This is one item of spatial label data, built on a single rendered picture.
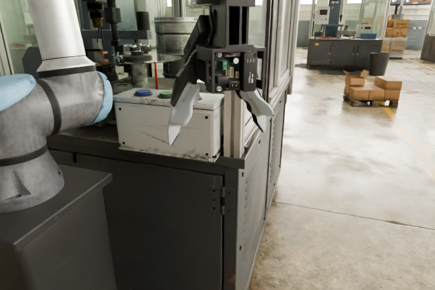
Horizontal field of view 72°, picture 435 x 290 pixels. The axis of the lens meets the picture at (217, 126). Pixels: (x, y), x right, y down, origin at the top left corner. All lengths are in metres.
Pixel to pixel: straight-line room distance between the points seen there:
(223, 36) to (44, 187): 0.47
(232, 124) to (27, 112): 0.44
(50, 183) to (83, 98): 0.18
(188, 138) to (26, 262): 0.40
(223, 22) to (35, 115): 0.41
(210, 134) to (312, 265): 1.04
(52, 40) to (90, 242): 0.44
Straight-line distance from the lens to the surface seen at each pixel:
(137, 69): 1.18
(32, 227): 0.62
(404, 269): 1.76
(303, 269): 1.58
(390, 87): 4.59
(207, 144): 0.74
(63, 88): 0.68
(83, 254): 0.76
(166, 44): 1.84
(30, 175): 0.67
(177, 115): 0.41
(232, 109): 0.74
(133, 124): 0.81
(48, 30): 0.71
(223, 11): 0.36
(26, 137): 0.65
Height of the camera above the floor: 1.08
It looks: 19 degrees down
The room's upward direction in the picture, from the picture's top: straight up
